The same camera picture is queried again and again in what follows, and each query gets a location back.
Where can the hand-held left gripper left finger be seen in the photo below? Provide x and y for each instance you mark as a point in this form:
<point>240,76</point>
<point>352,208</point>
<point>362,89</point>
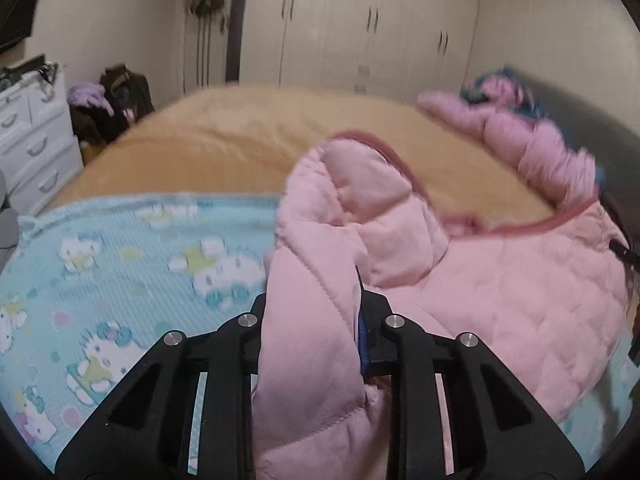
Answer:
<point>251,321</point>

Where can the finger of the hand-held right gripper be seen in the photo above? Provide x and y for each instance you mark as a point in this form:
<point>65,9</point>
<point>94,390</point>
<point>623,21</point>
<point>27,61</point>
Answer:
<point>622,250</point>

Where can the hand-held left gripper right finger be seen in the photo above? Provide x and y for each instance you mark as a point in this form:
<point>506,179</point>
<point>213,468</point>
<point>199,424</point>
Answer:
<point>363,345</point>

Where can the pink quilted jacket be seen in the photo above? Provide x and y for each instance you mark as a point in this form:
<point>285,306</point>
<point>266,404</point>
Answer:
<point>490,300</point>

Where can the blue cartoon printed blanket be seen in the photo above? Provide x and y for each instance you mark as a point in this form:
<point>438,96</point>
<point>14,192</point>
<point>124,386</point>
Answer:
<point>125,270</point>

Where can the dark grey padded headboard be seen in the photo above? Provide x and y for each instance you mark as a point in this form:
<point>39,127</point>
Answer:
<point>595,115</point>

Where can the pink puffer jacket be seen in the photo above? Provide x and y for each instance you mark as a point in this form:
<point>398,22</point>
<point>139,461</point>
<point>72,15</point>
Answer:
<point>520,135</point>

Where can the tan bed cover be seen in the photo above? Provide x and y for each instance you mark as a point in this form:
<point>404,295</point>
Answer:
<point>240,140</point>

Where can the teal and pink garment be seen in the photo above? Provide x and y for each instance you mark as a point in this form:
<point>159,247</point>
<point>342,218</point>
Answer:
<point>482,90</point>

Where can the dark travel bag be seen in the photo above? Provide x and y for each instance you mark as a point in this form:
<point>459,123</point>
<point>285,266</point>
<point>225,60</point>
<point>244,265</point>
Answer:
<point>131,91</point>

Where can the purple cloth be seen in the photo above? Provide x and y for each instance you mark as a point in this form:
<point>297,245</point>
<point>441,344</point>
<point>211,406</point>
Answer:
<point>89,96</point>

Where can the white drawer chest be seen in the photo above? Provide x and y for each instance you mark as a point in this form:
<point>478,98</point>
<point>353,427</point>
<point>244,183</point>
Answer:
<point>35,145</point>

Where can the dark vertical pole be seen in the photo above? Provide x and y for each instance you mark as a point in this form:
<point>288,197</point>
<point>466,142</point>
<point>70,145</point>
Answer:
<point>235,20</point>

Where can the cream wardrobe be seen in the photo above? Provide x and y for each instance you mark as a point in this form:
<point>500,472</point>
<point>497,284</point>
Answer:
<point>350,25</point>

